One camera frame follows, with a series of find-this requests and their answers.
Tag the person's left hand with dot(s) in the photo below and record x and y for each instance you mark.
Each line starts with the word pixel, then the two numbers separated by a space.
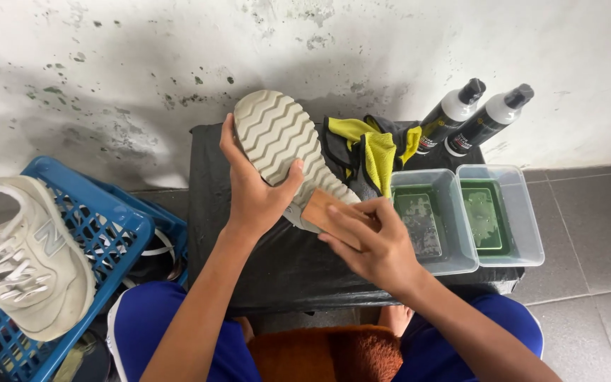
pixel 252 204

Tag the person's right hand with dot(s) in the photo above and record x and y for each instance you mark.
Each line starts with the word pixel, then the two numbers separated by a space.
pixel 385 254

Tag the wooden shoe brush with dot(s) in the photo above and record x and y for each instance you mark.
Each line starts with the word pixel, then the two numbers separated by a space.
pixel 321 209

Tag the shoe with white ridged sole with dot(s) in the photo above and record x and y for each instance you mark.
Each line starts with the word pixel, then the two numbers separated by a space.
pixel 279 132

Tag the clear plastic tub with water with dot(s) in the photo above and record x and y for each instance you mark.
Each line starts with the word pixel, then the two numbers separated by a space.
pixel 433 223
pixel 501 217

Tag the person's right foot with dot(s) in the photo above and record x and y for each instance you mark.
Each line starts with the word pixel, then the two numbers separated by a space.
pixel 395 318

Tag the person's foot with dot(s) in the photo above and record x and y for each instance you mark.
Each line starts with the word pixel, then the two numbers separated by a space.
pixel 244 329
pixel 395 318

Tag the black covered low table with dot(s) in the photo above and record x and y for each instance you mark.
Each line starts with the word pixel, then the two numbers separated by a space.
pixel 284 270

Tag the blue plastic lattice basket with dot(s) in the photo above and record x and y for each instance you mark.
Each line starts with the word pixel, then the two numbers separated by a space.
pixel 170 220
pixel 114 228

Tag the yellow and grey microfibre cloth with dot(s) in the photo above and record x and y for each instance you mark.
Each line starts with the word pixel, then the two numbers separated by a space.
pixel 377 151

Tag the black sandal with white trim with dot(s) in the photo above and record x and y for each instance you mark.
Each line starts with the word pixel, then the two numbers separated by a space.
pixel 154 260

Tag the orange-brown fluffy mat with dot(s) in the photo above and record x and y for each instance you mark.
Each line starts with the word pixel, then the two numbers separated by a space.
pixel 326 355

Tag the person's left foot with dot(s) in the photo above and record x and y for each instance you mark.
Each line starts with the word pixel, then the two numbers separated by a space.
pixel 244 329

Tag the black and white cleaner bottle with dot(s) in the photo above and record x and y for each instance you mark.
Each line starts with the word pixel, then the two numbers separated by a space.
pixel 488 122
pixel 451 114

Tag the person's blue shorts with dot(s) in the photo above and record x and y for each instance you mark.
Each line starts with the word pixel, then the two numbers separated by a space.
pixel 146 323

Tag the white lace-up sneaker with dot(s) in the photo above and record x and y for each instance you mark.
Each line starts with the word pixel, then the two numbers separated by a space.
pixel 24 254

